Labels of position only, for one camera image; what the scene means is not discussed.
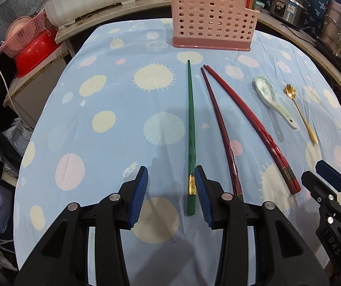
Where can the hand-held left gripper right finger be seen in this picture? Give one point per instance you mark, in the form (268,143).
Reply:
(204,196)

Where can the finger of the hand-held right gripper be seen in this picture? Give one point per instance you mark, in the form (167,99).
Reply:
(330,172)
(316,184)

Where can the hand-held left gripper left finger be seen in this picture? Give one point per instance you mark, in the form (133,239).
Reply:
(137,196)

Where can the dark red banded chopstick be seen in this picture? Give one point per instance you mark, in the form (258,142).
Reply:
(288,183)

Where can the dark red wavy chopstick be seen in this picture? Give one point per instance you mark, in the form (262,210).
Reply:
(235,171)

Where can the gold flower-shaped spoon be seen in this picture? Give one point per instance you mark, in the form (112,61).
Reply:
(291,91)

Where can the white floral ceramic spoon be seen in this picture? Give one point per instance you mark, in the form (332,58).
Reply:
(264,91)

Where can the pink perforated utensil holder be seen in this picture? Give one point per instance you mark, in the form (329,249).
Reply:
(212,20)

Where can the light blue patterned tablecloth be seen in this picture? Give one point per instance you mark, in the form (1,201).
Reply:
(113,95)

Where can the black induction cooker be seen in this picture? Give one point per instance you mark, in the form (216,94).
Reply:
(331,53)

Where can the grey curved counter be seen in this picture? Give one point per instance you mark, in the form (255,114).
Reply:
(301,47)

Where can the white plastic bag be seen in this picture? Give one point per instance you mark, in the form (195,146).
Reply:
(18,137)

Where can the steel steamer pot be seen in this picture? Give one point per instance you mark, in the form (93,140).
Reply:
(340,32)

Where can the small wooden cabinet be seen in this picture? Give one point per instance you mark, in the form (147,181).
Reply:
(36,95)

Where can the steel rice cooker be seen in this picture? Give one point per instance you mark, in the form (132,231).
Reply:
(289,7)

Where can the red plastic basin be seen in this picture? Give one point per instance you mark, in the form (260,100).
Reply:
(36,55)

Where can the grey side table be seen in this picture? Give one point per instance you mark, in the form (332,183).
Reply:
(98,26)

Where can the pink plastic basket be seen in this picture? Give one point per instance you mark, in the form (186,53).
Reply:
(24,38)

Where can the white dish drainer teal lid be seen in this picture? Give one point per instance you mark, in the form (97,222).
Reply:
(92,3)

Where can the pink round lid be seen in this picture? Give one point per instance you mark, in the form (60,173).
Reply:
(16,28)

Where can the grey patterned curtain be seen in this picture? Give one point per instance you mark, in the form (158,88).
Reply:
(3,12)

